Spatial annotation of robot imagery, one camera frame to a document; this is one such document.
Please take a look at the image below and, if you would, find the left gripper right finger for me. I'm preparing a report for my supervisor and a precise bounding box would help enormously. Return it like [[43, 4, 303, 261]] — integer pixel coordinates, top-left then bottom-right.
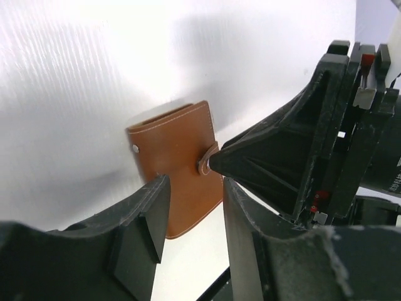
[[223, 178, 400, 300]]

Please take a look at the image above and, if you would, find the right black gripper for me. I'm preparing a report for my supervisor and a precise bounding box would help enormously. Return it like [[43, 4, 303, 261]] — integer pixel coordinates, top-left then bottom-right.
[[222, 40, 400, 230]]

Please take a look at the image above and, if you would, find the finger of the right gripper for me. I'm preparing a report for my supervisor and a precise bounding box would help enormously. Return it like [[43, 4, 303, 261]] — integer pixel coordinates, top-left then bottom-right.
[[209, 124, 331, 219]]

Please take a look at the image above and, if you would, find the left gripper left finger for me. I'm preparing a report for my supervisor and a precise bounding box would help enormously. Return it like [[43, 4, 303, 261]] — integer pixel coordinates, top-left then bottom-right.
[[1, 176, 170, 300]]

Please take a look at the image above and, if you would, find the brown leather card holder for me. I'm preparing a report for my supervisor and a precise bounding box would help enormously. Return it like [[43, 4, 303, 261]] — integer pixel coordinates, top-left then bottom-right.
[[127, 100, 223, 239]]

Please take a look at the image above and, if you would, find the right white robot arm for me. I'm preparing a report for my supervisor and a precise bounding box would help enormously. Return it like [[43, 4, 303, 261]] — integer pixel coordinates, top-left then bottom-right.
[[209, 18, 400, 231]]

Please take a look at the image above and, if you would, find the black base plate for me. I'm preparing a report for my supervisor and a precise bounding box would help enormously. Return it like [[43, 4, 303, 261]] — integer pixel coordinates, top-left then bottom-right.
[[197, 267, 234, 301]]

